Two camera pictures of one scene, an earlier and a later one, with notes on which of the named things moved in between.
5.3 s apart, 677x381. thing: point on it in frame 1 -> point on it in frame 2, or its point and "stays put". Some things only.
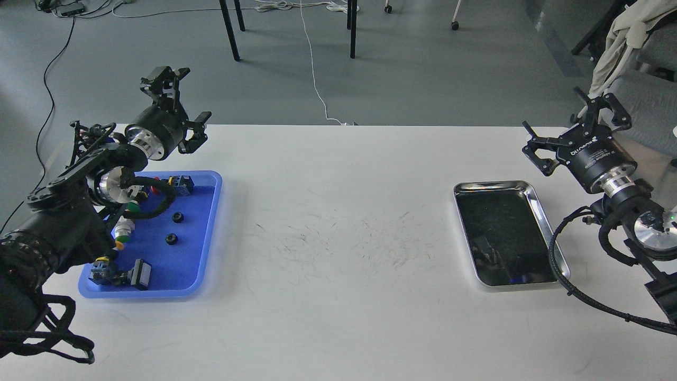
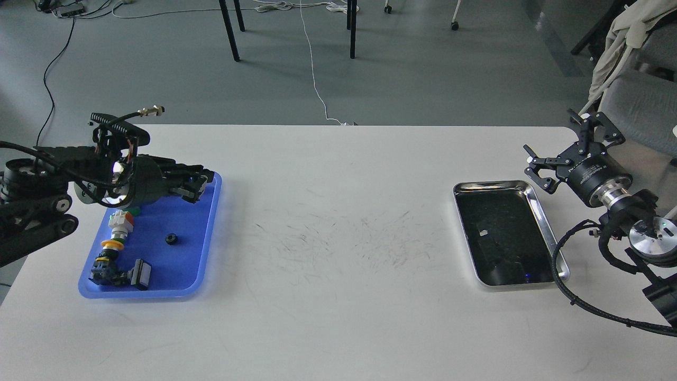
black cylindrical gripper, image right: (590, 153) -> (597, 178)
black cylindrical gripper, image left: (159, 128) -> (135, 181)
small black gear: (171, 238) stays put
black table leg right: (351, 22) stays put
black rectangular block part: (139, 276) stays put
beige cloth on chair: (629, 30) stays put
